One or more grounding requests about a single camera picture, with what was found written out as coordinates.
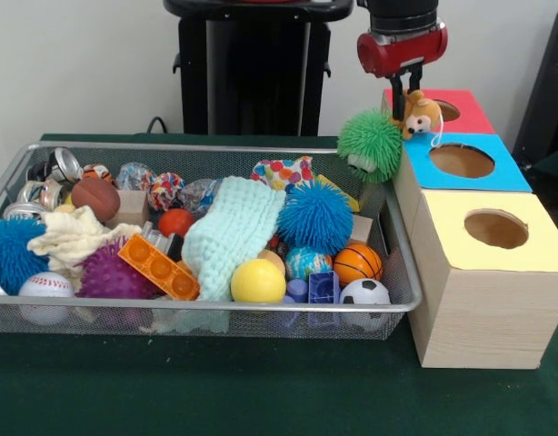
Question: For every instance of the purple spiky ball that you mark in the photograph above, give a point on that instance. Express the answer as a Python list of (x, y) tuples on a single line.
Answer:
[(106, 274)]

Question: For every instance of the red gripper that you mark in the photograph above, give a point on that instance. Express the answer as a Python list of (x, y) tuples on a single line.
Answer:
[(401, 50)]

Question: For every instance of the blue fuzzy ball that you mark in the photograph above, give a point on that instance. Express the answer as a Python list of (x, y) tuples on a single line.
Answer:
[(314, 218), (11, 254)]

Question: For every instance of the white baseball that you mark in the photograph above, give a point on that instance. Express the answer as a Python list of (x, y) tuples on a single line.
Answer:
[(45, 286)]

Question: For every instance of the dark green table cloth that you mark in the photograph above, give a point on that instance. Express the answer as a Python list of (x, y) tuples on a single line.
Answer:
[(261, 390), (556, 165)]

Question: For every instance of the wooden box with three holes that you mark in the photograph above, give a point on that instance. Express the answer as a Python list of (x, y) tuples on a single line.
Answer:
[(483, 318)]

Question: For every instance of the small orange basketball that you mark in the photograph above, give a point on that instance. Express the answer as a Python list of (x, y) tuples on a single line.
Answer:
[(357, 263)]

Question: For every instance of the brown monkey plush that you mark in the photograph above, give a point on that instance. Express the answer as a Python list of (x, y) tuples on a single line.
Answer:
[(420, 115)]

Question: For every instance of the mint green knitted cloth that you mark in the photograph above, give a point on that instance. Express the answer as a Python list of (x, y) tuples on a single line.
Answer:
[(229, 231)]

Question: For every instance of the orange plastic block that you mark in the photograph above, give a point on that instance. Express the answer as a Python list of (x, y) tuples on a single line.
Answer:
[(158, 268)]

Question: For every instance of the green fuzzy ball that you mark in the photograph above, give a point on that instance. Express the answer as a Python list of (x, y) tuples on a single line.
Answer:
[(367, 136)]

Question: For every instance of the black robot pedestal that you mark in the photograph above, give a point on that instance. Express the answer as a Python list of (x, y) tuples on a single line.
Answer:
[(252, 68)]

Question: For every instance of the brown toy football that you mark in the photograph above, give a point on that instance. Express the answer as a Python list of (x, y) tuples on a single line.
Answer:
[(95, 197)]

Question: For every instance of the yellow ball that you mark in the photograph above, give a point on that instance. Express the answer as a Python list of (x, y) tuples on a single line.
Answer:
[(257, 281)]

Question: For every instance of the black and white soccer ball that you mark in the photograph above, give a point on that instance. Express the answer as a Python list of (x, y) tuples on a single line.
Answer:
[(365, 293)]

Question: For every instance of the shallow clear mesh bin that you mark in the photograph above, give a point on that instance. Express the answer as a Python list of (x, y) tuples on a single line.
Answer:
[(124, 320)]

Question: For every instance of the black upright panel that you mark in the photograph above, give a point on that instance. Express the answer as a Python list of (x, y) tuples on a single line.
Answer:
[(549, 91)]

